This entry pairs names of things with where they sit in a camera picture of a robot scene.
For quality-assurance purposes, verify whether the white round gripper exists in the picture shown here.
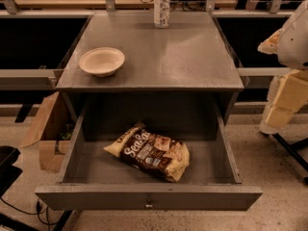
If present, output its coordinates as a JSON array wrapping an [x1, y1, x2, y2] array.
[[257, 0, 308, 134]]

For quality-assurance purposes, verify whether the brown sea salt chip bag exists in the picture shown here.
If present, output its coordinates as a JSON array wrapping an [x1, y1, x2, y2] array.
[[104, 122, 190, 182]]

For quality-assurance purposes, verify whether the grey counter cabinet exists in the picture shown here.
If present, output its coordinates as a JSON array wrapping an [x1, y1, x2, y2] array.
[[55, 11, 245, 123]]

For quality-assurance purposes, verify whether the small metal drawer knob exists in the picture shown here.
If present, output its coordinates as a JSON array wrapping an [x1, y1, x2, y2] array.
[[144, 197, 153, 209]]

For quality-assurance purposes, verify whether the grey open drawer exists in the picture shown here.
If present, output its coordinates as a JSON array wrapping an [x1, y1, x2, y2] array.
[[36, 95, 262, 211]]

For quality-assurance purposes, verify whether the clear plastic water bottle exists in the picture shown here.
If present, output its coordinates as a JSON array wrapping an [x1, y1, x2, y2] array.
[[154, 0, 170, 28]]

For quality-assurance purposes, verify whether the brown cardboard box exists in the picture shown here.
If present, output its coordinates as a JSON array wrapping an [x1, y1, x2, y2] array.
[[20, 91, 72, 172]]

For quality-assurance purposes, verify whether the black floor cable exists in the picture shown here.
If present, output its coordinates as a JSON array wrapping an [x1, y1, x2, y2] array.
[[0, 197, 62, 227]]

